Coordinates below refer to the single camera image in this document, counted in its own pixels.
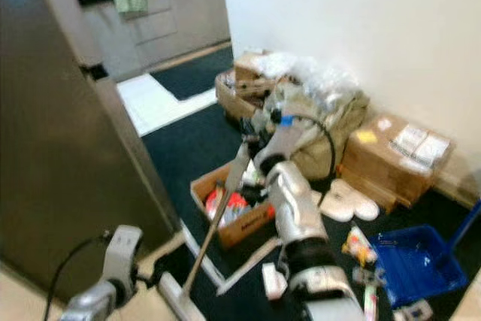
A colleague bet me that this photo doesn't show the white broom with metal handle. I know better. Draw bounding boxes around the white broom with metal handle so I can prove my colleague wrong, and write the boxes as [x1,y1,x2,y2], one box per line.
[158,141,253,321]

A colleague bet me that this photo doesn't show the blue dustpan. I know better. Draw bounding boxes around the blue dustpan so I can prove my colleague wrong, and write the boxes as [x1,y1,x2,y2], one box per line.
[371,199,481,309]

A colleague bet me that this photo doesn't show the large black floor mat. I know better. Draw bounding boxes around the large black floor mat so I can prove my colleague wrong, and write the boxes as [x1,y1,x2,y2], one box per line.
[173,178,481,321]

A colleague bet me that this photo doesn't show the dark floor mat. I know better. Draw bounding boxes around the dark floor mat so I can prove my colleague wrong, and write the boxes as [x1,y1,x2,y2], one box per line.
[150,44,235,101]

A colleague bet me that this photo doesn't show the small open cardboard box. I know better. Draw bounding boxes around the small open cardboard box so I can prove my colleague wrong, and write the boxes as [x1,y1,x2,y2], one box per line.
[214,50,279,123]

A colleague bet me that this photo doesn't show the red snack packet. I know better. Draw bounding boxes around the red snack packet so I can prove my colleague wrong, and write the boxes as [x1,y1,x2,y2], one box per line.
[204,188,247,226]

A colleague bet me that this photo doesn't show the black mat with taped edge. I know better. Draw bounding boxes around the black mat with taped edge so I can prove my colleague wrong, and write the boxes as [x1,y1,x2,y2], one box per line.
[141,103,346,292]

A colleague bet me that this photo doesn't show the open cardboard box red label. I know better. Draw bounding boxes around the open cardboard box red label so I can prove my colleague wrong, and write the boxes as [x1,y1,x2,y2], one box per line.
[190,161,280,251]

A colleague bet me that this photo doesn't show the clear plastic bag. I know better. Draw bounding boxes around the clear plastic bag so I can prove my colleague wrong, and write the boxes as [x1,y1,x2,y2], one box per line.
[252,49,359,100]

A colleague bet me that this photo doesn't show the olive green sack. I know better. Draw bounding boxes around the olive green sack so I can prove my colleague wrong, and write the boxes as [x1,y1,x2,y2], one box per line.
[259,79,372,181]

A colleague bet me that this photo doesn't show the white slipper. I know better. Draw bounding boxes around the white slipper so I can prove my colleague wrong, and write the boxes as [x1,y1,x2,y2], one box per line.
[334,177,382,222]
[317,188,355,223]

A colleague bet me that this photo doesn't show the white paper scrap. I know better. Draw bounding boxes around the white paper scrap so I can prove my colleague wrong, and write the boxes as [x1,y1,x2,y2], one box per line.
[261,261,288,301]

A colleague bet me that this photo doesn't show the sealed cardboard box with labels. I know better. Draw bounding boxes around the sealed cardboard box with labels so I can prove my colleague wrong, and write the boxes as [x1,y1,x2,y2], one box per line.
[338,112,457,214]

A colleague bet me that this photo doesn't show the yellow snack packet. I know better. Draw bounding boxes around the yellow snack packet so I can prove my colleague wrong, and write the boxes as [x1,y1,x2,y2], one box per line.
[342,227,378,265]

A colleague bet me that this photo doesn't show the grey kitchen cabinets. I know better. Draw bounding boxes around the grey kitchen cabinets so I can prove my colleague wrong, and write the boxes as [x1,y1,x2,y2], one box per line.
[71,0,234,81]

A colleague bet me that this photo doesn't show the printed plastic wrapper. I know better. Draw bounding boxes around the printed plastic wrapper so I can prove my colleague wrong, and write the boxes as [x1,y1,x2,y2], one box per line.
[391,300,434,321]
[361,265,382,321]

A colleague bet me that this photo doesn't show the grey steel fridge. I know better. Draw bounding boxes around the grey steel fridge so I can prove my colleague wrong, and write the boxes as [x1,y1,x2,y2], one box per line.
[0,0,180,305]

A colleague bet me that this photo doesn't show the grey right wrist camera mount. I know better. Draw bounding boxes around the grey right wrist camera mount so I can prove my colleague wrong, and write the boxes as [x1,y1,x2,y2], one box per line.
[265,113,310,160]

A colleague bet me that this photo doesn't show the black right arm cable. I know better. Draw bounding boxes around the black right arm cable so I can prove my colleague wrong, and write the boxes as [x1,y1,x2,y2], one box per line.
[289,113,339,186]

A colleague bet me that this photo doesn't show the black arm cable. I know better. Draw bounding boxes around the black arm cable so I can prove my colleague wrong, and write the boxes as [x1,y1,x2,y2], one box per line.
[289,113,339,186]
[45,232,112,321]

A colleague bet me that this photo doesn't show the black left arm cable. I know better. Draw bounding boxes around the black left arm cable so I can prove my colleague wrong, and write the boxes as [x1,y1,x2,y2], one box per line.
[45,232,112,321]

